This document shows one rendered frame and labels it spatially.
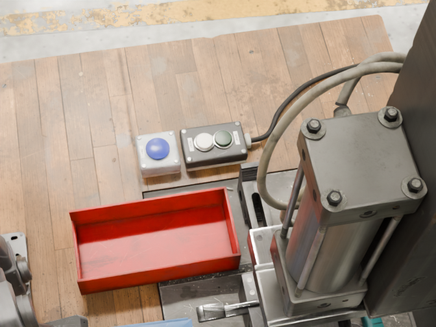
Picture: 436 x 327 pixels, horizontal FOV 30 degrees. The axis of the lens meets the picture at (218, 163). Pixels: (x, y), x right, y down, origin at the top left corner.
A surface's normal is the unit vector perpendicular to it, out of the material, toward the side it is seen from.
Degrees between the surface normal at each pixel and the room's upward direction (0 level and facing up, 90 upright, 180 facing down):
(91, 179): 0
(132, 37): 0
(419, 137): 90
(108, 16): 0
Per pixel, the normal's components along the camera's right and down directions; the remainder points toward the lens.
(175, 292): 0.04, -0.47
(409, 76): -0.98, 0.14
